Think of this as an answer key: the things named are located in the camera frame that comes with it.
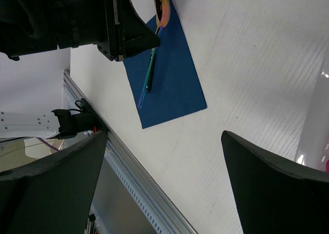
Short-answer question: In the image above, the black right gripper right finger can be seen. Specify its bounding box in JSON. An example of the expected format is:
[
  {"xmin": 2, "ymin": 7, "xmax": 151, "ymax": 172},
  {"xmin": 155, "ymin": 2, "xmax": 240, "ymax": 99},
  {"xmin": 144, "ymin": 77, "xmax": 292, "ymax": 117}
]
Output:
[{"xmin": 221, "ymin": 131, "xmax": 328, "ymax": 233}]

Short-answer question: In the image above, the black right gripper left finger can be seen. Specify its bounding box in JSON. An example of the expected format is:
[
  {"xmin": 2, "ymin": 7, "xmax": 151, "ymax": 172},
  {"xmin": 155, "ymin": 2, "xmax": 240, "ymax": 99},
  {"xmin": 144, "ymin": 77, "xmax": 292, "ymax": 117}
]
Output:
[{"xmin": 1, "ymin": 131, "xmax": 107, "ymax": 233}]

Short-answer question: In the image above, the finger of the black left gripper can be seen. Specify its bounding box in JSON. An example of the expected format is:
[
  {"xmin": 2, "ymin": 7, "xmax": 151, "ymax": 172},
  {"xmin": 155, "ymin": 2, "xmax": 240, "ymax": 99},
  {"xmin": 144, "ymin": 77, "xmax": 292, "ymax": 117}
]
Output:
[{"xmin": 120, "ymin": 0, "xmax": 160, "ymax": 58}]

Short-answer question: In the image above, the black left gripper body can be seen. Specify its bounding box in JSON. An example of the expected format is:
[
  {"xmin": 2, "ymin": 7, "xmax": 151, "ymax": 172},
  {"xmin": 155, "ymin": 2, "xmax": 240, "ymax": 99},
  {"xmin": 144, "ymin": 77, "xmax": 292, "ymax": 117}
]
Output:
[{"xmin": 96, "ymin": 0, "xmax": 125, "ymax": 62}]

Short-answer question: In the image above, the gold fork green handle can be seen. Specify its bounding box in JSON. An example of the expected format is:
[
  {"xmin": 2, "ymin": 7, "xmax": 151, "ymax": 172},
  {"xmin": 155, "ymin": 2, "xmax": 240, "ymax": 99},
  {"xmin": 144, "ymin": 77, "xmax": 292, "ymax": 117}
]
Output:
[{"xmin": 145, "ymin": 0, "xmax": 158, "ymax": 94}]

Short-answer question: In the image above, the iridescent rainbow spoon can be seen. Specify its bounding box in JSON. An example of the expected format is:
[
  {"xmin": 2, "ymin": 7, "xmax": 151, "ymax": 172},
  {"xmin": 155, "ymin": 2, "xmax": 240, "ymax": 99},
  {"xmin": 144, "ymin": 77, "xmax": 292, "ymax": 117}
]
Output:
[{"xmin": 137, "ymin": 0, "xmax": 171, "ymax": 109}]

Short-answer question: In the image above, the blue paper napkin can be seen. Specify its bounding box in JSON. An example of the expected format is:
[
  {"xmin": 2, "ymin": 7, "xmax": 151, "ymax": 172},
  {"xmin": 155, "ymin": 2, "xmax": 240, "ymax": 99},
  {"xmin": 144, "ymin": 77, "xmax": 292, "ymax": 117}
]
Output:
[{"xmin": 137, "ymin": 0, "xmax": 207, "ymax": 129}]

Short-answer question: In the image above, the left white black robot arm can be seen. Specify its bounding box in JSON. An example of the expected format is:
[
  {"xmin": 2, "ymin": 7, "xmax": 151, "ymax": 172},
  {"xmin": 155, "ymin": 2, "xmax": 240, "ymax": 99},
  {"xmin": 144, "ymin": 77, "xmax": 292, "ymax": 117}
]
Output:
[{"xmin": 1, "ymin": 0, "xmax": 160, "ymax": 139}]

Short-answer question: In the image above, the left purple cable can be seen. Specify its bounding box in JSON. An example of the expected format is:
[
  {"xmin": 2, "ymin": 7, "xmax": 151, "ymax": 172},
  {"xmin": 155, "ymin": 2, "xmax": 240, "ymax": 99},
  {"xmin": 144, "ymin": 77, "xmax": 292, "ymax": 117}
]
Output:
[{"xmin": 35, "ymin": 137, "xmax": 62, "ymax": 151}]

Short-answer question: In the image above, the white slotted cable duct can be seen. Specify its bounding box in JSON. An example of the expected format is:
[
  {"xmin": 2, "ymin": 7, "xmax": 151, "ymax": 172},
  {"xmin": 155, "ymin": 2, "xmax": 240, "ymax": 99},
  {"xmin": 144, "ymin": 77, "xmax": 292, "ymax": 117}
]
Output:
[{"xmin": 105, "ymin": 152, "xmax": 171, "ymax": 233}]

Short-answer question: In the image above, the aluminium mounting rail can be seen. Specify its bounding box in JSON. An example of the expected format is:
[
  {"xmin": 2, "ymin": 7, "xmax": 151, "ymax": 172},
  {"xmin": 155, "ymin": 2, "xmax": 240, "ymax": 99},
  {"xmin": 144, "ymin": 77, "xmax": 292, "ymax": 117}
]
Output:
[{"xmin": 63, "ymin": 69, "xmax": 198, "ymax": 234}]

